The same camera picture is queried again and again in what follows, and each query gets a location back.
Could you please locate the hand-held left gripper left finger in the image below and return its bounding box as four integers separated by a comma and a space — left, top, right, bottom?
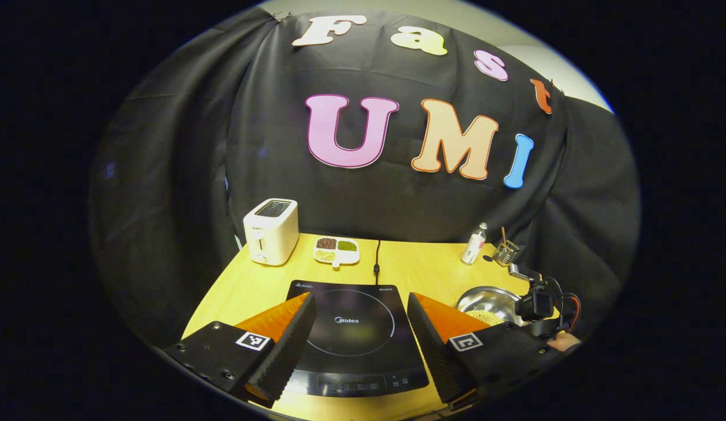
164, 292, 318, 409

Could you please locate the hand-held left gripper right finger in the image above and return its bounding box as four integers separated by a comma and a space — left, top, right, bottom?
407, 292, 574, 413

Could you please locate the stainless steel pot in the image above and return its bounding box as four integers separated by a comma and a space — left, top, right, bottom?
456, 285, 530, 328

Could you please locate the pile of yellow soybeans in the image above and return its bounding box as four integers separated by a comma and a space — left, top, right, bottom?
465, 309, 507, 326

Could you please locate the black induction cooktop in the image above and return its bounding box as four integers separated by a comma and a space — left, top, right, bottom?
284, 279, 431, 398

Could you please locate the glass cup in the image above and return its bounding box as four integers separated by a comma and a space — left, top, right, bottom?
493, 241, 521, 268

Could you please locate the small clear bottle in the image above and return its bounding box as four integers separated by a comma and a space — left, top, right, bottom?
461, 222, 488, 265

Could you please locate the white divided dish of beans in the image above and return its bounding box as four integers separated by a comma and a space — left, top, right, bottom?
313, 236, 361, 268

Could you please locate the white toaster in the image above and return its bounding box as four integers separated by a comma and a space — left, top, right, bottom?
243, 199, 299, 267

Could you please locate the black backdrop cloth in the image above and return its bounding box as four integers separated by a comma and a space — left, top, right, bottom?
91, 7, 641, 351

